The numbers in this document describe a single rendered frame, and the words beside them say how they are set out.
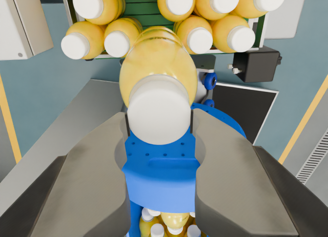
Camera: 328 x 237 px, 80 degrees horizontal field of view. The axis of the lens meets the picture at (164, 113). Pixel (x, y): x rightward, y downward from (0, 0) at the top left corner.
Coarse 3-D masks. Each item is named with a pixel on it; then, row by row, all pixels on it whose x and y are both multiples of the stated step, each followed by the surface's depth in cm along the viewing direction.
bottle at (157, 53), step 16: (144, 32) 23; (160, 32) 20; (144, 48) 15; (160, 48) 14; (176, 48) 15; (128, 64) 15; (144, 64) 14; (160, 64) 13; (176, 64) 14; (192, 64) 16; (128, 80) 14; (144, 80) 13; (176, 80) 13; (192, 80) 14; (128, 96) 14; (192, 96) 15
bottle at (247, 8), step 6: (240, 0) 34; (246, 0) 33; (252, 0) 32; (240, 6) 35; (246, 6) 33; (252, 6) 33; (234, 12) 39; (240, 12) 36; (246, 12) 34; (252, 12) 34; (258, 12) 33; (264, 12) 33; (246, 18) 37; (252, 18) 36
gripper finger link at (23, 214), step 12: (60, 156) 8; (48, 168) 8; (60, 168) 8; (36, 180) 7; (48, 180) 7; (24, 192) 7; (36, 192) 7; (48, 192) 7; (12, 204) 6; (24, 204) 6; (36, 204) 6; (0, 216) 6; (12, 216) 6; (24, 216) 6; (36, 216) 6; (0, 228) 6; (12, 228) 6; (24, 228) 6
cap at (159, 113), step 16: (160, 80) 12; (144, 96) 11; (160, 96) 11; (176, 96) 11; (128, 112) 11; (144, 112) 11; (160, 112) 12; (176, 112) 12; (144, 128) 12; (160, 128) 12; (176, 128) 12; (160, 144) 13
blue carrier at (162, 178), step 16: (208, 112) 47; (240, 128) 40; (128, 144) 37; (144, 144) 37; (176, 144) 37; (192, 144) 36; (128, 160) 33; (144, 160) 33; (160, 160) 34; (176, 160) 33; (192, 160) 33; (128, 176) 31; (144, 176) 30; (160, 176) 30; (176, 176) 30; (192, 176) 30; (128, 192) 33; (144, 192) 31; (160, 192) 30; (176, 192) 29; (192, 192) 29; (160, 208) 32; (176, 208) 31; (192, 208) 31
